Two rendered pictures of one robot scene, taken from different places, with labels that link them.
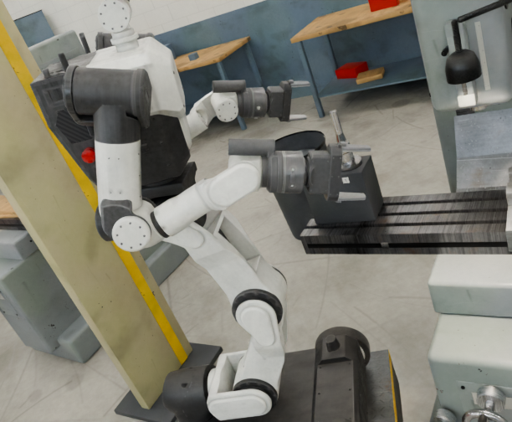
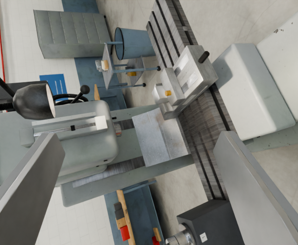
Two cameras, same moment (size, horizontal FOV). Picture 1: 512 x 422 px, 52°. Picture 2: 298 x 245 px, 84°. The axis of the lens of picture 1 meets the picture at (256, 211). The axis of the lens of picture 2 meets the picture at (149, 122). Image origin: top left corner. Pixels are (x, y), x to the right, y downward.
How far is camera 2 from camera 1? 1.05 m
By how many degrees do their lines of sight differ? 48
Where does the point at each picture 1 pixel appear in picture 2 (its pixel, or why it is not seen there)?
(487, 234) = (210, 106)
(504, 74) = (82, 104)
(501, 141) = (155, 137)
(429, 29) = not seen: hidden behind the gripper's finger
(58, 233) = not seen: outside the picture
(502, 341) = (297, 57)
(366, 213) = (227, 210)
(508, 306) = (261, 72)
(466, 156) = (167, 154)
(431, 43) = not seen: hidden behind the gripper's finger
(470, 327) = (297, 88)
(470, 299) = (270, 96)
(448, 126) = (153, 169)
